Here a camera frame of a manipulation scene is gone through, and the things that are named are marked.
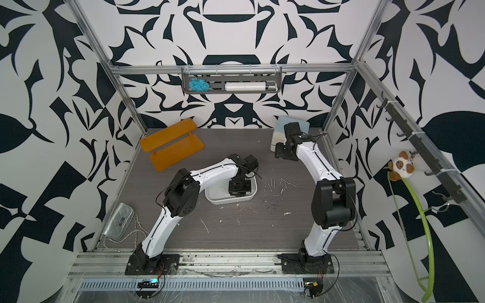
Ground blue white drawer box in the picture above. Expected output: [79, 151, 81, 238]
[270, 116, 310, 152]

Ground white plastic storage tray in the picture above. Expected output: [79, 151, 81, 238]
[205, 177, 258, 206]

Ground grey wall rack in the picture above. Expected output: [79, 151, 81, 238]
[181, 68, 283, 95]

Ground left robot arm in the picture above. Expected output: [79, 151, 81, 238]
[127, 154, 258, 274]

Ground plush toy animal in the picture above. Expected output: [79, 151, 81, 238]
[388, 151, 418, 182]

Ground orange wooden shelf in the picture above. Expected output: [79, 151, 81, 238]
[140, 118, 205, 172]

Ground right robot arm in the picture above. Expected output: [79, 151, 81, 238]
[275, 122, 356, 265]

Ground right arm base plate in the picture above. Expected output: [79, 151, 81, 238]
[277, 253, 335, 275]

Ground white perforated cable duct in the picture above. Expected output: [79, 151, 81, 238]
[79, 278, 304, 292]

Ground black power adapter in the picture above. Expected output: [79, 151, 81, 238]
[303, 281, 323, 299]

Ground teal scrunchie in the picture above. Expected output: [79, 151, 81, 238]
[189, 78, 210, 92]

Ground black hook rail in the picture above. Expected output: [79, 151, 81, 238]
[380, 92, 467, 203]

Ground small controller board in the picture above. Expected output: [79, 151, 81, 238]
[136, 279, 160, 290]

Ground white roll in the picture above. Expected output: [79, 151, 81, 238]
[225, 82, 266, 92]

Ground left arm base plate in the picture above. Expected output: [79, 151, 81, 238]
[125, 254, 181, 276]

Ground clear plastic bag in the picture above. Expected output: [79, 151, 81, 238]
[102, 203, 135, 241]

